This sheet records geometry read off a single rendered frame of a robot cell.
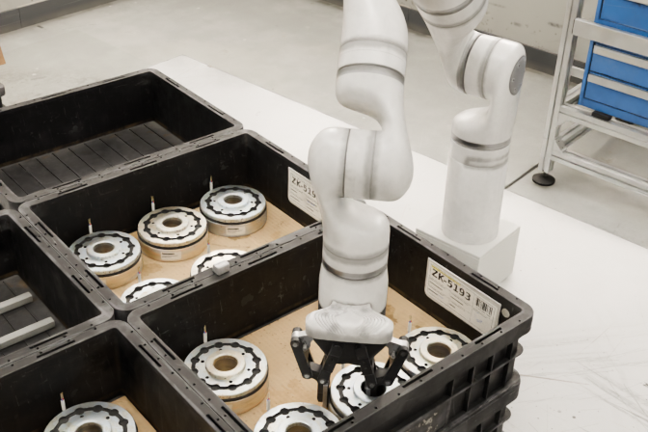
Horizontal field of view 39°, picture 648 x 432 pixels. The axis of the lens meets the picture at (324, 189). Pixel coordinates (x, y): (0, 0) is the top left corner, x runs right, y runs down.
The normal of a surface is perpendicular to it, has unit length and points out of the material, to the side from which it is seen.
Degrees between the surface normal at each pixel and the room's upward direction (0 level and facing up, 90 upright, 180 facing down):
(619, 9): 90
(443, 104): 0
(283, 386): 0
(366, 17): 43
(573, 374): 0
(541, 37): 90
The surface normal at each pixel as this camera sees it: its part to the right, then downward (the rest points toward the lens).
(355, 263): -0.02, 0.51
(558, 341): 0.03, -0.85
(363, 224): 0.22, -0.71
